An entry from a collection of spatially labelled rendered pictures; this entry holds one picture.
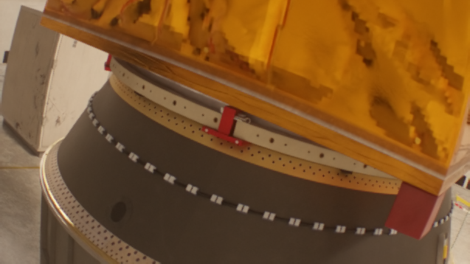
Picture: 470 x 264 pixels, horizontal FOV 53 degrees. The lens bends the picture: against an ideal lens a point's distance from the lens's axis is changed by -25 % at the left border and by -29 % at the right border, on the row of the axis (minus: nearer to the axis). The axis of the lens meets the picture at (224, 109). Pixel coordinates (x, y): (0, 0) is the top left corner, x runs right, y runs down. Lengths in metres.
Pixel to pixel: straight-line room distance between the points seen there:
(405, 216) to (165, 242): 0.77
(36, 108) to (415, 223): 4.77
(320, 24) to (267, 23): 0.16
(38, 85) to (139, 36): 3.84
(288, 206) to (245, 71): 0.40
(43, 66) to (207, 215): 4.11
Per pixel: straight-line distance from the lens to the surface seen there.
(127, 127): 2.01
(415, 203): 1.48
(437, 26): 1.40
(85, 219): 1.96
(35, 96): 5.78
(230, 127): 1.74
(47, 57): 5.60
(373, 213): 1.83
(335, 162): 1.73
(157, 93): 1.90
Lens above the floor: 2.06
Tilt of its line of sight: 11 degrees down
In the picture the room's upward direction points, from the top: 16 degrees clockwise
